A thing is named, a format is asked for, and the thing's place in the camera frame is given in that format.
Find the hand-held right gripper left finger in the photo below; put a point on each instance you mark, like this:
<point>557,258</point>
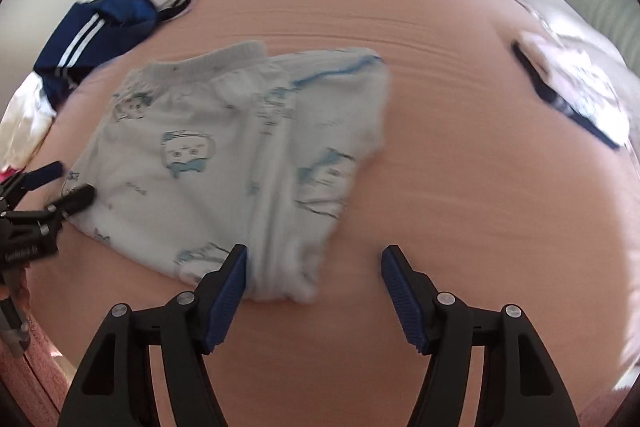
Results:
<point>227,302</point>

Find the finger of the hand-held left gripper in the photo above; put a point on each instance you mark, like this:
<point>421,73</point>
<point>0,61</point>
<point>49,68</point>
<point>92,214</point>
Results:
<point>50,169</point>
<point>80,195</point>

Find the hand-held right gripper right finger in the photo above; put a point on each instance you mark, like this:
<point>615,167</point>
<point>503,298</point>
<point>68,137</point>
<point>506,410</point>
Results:
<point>402,302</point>

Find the light blue printed pants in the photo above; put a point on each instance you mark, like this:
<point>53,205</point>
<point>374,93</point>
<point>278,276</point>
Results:
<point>225,157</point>

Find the magenta garment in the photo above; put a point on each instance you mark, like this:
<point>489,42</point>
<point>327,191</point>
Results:
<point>10,172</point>

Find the pink sheeted bed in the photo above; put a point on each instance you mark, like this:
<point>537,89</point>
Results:
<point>475,207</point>

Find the navy white-striped pants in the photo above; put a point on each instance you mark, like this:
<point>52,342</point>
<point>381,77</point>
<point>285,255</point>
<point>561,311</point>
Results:
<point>90,37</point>

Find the folded pink printed garment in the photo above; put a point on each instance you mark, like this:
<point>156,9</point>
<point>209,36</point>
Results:
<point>585,82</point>

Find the pale quilted pillow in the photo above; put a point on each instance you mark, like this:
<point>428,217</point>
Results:
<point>550,7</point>

